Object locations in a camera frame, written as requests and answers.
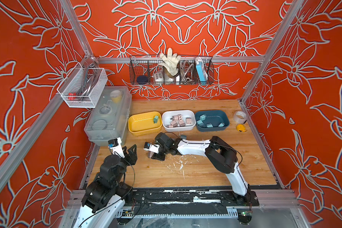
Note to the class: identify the clear tape roll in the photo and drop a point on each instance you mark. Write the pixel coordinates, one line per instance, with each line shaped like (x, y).
(240, 117)

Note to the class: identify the black wire basket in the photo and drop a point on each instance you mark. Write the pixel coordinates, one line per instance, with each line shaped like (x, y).
(142, 68)

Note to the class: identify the white wire basket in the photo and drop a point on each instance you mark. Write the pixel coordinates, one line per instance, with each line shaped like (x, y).
(88, 82)

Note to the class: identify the yellow tape measure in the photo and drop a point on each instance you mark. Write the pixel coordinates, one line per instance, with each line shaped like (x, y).
(241, 128)

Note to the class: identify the white storage box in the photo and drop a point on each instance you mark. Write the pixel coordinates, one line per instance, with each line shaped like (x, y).
(167, 118)

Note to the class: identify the yellow storage box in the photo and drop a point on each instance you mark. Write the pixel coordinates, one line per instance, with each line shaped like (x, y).
(142, 124)

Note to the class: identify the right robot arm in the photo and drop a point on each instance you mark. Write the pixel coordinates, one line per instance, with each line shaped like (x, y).
(221, 155)

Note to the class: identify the green plug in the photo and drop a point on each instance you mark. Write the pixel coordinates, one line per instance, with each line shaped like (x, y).
(156, 118)

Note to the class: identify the dark blue storage box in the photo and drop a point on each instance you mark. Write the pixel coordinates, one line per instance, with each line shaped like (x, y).
(214, 117)

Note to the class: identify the white power strip in basket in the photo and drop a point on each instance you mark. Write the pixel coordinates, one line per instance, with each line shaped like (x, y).
(158, 77)

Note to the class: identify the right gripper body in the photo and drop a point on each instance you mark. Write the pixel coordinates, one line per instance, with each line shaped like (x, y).
(162, 152)

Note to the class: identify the white rubber glove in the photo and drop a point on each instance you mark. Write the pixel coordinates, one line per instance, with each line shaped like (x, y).
(170, 60)

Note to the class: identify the clear plastic lidded container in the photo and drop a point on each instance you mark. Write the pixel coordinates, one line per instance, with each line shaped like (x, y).
(109, 119)

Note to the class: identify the red object in basket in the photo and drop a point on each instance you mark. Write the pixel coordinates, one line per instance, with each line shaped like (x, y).
(71, 96)

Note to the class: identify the light blue box in basket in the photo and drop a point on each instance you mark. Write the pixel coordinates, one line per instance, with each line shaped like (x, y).
(202, 74)

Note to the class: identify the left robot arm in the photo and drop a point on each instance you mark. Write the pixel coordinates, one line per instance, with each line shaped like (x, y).
(106, 195)

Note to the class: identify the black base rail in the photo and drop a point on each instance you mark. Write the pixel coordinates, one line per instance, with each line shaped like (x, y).
(189, 201)

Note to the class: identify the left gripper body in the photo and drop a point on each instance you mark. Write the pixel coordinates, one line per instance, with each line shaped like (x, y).
(129, 159)

